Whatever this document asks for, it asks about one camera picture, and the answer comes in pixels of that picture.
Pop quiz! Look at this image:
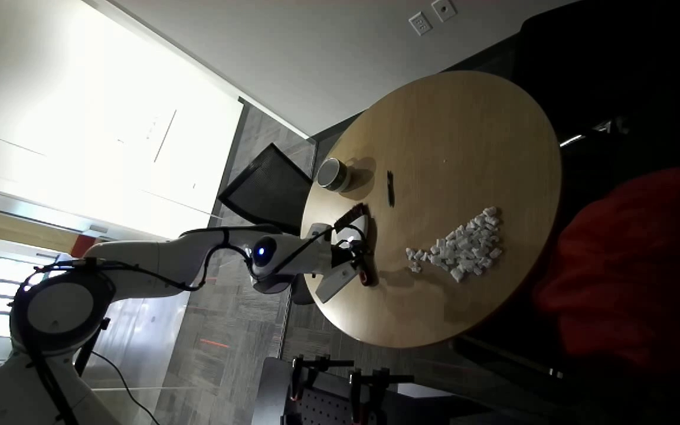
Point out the black mesh back chair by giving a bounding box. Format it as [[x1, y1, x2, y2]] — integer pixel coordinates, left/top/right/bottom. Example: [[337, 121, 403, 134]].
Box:
[[513, 0, 680, 172]]

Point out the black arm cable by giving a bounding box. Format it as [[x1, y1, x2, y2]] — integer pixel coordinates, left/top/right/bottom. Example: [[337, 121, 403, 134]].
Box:
[[30, 227, 329, 295]]

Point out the white and green mug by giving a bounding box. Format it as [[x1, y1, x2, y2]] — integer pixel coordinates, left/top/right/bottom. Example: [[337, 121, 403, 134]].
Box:
[[314, 155, 355, 197]]

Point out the black office chair with armrests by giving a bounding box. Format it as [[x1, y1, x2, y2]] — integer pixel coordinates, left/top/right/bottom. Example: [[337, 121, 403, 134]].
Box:
[[218, 141, 312, 237]]

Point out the pile of small white pieces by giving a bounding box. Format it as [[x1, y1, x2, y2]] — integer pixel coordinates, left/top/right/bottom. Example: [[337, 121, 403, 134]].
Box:
[[403, 205, 507, 283]]

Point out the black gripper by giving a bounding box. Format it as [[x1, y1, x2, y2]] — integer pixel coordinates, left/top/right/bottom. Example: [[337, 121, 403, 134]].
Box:
[[322, 243, 364, 278]]

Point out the red cloth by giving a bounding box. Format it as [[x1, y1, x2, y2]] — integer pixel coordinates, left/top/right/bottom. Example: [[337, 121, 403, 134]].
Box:
[[531, 162, 680, 374]]

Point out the white wall outlet plate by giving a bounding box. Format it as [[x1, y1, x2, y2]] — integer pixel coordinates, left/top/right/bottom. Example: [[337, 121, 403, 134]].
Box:
[[407, 7, 434, 37], [429, 0, 458, 24]]

